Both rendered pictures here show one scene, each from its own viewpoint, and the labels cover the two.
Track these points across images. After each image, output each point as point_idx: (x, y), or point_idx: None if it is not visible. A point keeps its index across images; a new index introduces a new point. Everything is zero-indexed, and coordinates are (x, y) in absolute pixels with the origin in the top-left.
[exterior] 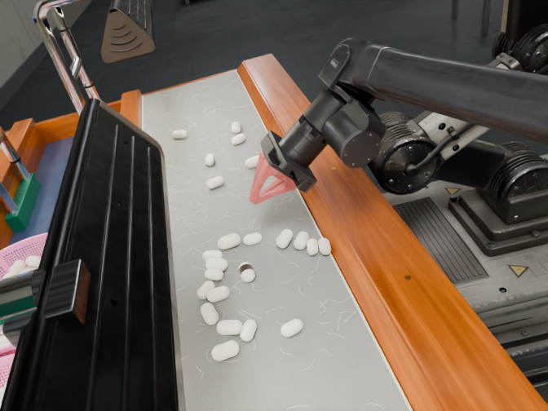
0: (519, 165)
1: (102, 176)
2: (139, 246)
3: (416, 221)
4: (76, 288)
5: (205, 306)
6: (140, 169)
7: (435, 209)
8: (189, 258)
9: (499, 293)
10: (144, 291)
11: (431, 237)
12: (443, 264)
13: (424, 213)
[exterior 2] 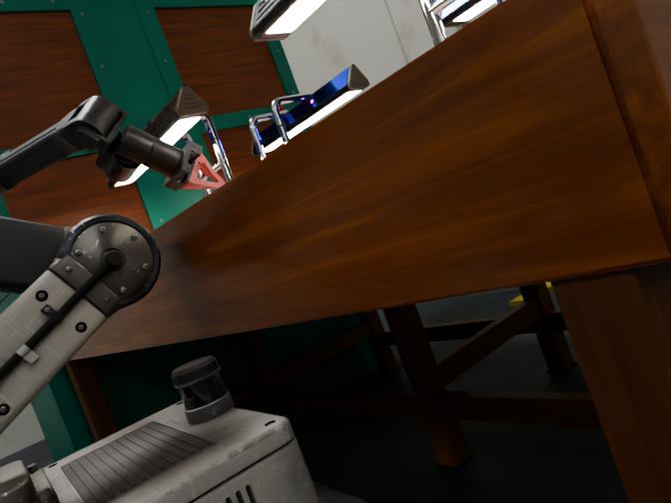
0: None
1: (164, 109)
2: (155, 127)
3: (136, 467)
4: (147, 122)
5: None
6: (168, 113)
7: (92, 497)
8: None
9: (59, 461)
10: (150, 133)
11: (117, 463)
12: (114, 447)
13: (116, 481)
